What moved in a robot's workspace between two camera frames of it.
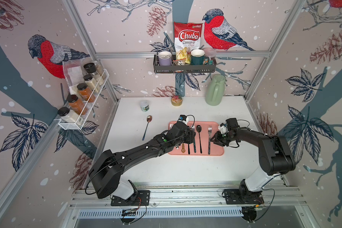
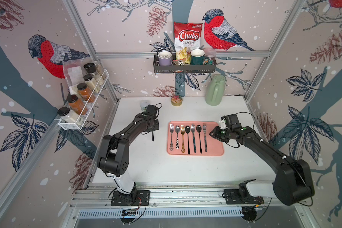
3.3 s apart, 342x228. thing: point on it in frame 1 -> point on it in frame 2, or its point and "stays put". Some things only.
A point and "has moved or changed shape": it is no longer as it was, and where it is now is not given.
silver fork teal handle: x=193 y=128 stays put
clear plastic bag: x=73 y=71 stays put
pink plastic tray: x=202 y=146 stays put
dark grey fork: x=209 y=128 has moved or changed shape
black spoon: x=199 y=128 stays put
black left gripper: x=190 y=136 -> x=157 y=127
